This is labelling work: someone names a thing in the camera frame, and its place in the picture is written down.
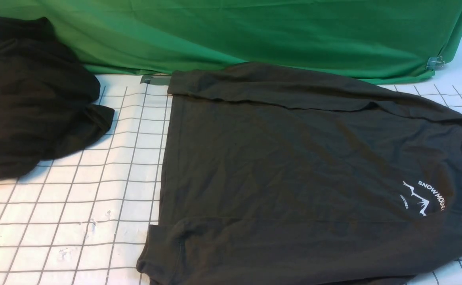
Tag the gray long-sleeve top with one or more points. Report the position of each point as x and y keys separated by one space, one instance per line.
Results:
x=274 y=175

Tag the green backdrop cloth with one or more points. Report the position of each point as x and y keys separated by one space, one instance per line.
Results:
x=378 y=41

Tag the black crumpled garment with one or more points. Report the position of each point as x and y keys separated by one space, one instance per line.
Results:
x=48 y=100

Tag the silver binder clip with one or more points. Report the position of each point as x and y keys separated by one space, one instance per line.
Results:
x=435 y=63

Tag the gray metal table bracket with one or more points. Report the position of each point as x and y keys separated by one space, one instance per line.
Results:
x=156 y=79

